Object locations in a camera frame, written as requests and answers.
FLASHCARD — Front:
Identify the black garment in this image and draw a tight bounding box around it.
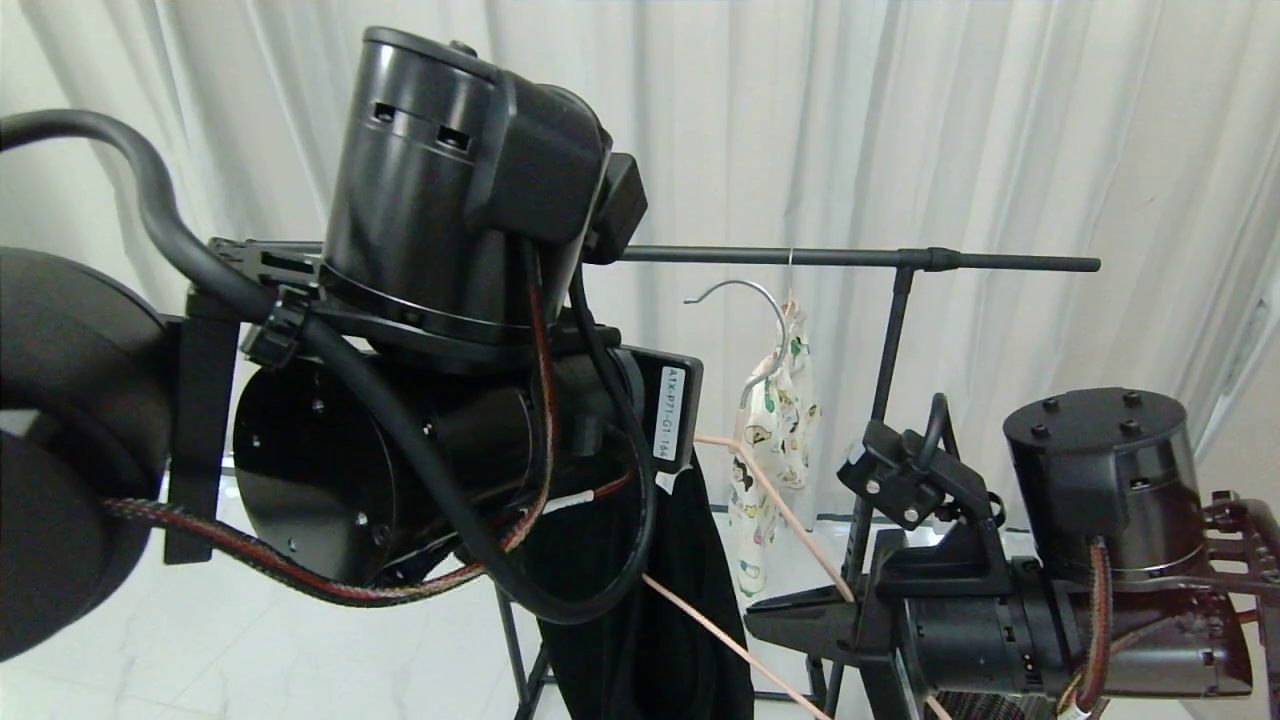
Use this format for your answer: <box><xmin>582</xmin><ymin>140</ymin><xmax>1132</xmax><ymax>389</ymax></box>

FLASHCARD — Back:
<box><xmin>535</xmin><ymin>455</ymin><xmax>756</xmax><ymax>720</ymax></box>

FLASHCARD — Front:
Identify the white curtain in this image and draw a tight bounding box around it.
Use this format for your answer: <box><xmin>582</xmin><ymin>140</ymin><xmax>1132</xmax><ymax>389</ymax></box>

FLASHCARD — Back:
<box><xmin>0</xmin><ymin>0</ymin><xmax>1280</xmax><ymax>526</ymax></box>

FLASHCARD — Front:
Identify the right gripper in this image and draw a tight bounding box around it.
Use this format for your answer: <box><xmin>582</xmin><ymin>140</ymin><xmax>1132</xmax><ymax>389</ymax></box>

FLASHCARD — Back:
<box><xmin>858</xmin><ymin>528</ymin><xmax>1253</xmax><ymax>720</ymax></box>

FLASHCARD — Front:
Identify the black clothes rack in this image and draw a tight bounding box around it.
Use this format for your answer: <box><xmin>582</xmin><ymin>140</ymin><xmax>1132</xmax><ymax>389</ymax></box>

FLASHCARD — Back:
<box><xmin>495</xmin><ymin>245</ymin><xmax>1101</xmax><ymax>720</ymax></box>

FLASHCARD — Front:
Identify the cream printed garment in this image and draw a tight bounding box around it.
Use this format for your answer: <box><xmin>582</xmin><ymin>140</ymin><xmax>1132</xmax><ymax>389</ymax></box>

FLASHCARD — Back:
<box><xmin>727</xmin><ymin>295</ymin><xmax>823</xmax><ymax>599</ymax></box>

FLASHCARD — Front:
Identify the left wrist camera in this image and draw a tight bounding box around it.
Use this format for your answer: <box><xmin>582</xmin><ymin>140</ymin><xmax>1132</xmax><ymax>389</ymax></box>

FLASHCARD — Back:
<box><xmin>585</xmin><ymin>152</ymin><xmax>649</xmax><ymax>266</ymax></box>

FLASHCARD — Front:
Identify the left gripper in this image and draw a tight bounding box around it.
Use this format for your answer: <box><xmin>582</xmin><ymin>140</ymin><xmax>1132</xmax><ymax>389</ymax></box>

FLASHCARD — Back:
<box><xmin>232</xmin><ymin>345</ymin><xmax>704</xmax><ymax>591</ymax></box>

